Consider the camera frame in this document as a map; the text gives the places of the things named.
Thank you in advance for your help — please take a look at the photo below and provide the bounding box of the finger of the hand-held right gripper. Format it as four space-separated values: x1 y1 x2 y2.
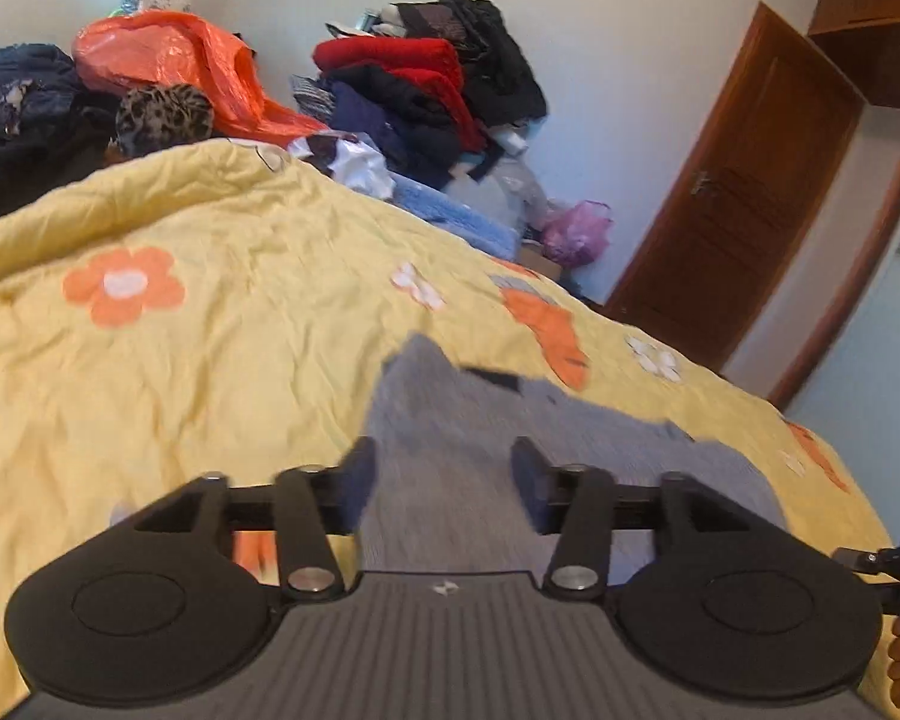
831 546 900 583

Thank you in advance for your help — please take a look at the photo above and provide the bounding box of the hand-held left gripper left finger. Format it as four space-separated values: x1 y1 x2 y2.
127 435 380 602

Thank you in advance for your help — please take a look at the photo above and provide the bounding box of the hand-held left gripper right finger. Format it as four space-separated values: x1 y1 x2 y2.
510 435 758 602

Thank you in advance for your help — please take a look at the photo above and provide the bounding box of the grey sweater with navy sleeves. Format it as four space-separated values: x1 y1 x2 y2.
363 333 790 580

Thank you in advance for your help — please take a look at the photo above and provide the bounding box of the black clothes pile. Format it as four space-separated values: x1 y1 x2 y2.
378 0 549 129

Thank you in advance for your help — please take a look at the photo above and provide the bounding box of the dark clothes heap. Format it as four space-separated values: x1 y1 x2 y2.
0 44 122 230

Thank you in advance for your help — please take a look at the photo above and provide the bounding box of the yellow flower print blanket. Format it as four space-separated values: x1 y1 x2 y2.
0 139 895 720

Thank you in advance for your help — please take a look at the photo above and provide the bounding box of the cardboard box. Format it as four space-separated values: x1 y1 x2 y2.
520 240 565 284

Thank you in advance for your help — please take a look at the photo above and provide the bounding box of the pink plastic bag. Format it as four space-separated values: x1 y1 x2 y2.
541 199 615 269

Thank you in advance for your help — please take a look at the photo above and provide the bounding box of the blue knit cloth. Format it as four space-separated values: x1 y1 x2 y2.
386 172 519 264

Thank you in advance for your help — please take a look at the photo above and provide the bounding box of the clear plastic bag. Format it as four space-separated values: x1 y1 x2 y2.
487 127 554 227

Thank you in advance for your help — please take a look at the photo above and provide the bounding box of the white crumpled cloth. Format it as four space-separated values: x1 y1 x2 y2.
288 133 395 200

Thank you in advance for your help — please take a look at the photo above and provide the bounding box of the navy garment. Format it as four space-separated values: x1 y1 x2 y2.
322 64 464 193

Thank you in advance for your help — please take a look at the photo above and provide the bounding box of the brown wooden door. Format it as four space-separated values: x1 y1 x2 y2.
606 3 868 377

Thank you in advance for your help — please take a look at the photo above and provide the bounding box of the checkered cloth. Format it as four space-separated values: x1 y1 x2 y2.
290 74 339 118

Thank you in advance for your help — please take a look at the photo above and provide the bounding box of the leopard print cloth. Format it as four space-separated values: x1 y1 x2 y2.
113 84 215 159

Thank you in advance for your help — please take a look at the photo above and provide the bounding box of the red garment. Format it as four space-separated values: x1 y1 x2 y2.
312 37 490 155

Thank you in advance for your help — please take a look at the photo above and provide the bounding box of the orange plastic bag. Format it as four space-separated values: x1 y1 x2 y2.
72 10 332 144

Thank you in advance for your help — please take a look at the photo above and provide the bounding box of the brown wooden cabinet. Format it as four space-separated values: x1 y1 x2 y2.
808 0 900 110

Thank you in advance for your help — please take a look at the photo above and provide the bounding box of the brown wooden door frame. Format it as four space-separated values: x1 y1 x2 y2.
767 100 900 410

